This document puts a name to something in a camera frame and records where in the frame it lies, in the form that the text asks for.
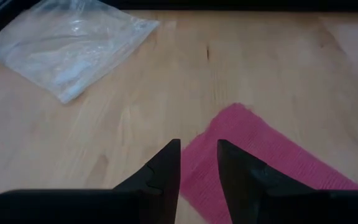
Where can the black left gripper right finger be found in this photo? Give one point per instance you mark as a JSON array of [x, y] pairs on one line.
[[253, 199]]

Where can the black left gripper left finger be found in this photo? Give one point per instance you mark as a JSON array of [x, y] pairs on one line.
[[154, 199]]

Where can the pink bandage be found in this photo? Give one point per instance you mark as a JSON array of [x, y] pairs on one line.
[[259, 146]]

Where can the clear plastic zip bag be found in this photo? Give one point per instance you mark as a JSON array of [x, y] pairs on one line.
[[67, 46]]

